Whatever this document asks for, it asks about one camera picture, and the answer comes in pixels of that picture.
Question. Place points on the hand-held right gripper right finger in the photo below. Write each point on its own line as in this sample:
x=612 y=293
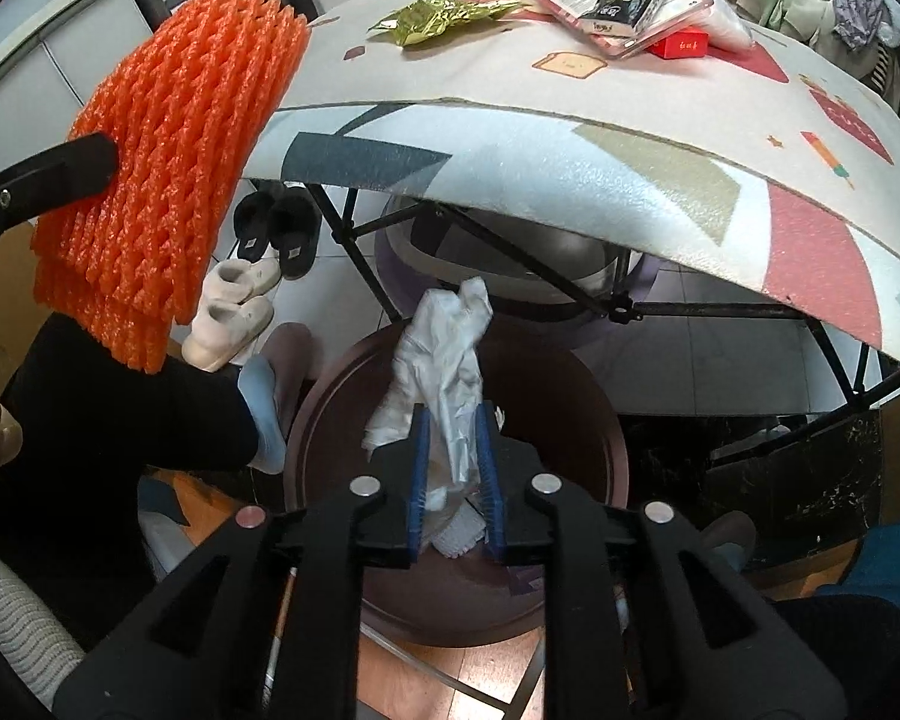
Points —
x=487 y=465

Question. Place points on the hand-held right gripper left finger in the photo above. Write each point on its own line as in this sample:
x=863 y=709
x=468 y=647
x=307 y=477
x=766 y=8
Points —
x=418 y=465

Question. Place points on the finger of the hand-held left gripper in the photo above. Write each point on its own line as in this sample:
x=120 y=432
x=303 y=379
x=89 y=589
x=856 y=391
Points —
x=45 y=180

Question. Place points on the brown plastic basin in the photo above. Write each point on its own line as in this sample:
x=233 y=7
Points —
x=555 y=405

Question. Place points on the white plastic bag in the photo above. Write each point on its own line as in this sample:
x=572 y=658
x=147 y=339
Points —
x=439 y=360

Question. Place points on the orange foam net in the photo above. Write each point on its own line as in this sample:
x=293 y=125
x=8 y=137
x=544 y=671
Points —
x=187 y=127

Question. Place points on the red carton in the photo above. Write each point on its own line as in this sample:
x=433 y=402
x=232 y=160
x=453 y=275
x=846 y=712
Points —
x=679 y=45

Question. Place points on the pink slipper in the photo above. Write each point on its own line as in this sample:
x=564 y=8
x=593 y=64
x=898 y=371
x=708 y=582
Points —
x=731 y=536
x=296 y=367

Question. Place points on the person's light blue sock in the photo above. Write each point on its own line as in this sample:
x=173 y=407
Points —
x=266 y=427

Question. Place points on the black slipper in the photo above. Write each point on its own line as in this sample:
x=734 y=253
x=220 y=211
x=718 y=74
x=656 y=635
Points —
x=255 y=229
x=296 y=236

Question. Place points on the person's black trouser leg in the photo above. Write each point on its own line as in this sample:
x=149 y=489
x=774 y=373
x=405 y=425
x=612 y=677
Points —
x=120 y=465

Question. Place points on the black marbled board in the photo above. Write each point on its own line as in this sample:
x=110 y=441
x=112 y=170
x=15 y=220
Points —
x=795 y=487

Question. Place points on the blue plastic container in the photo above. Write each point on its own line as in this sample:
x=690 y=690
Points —
x=877 y=562

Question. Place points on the gold foil wrapper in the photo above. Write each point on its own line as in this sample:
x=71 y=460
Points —
x=435 y=19

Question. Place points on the white ribbed knit cloth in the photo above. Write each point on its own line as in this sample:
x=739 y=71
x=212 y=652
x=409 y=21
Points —
x=7 y=607

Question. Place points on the small black box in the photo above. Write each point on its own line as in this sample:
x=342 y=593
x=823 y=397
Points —
x=619 y=0

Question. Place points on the black folding table frame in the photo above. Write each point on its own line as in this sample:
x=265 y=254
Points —
x=690 y=309

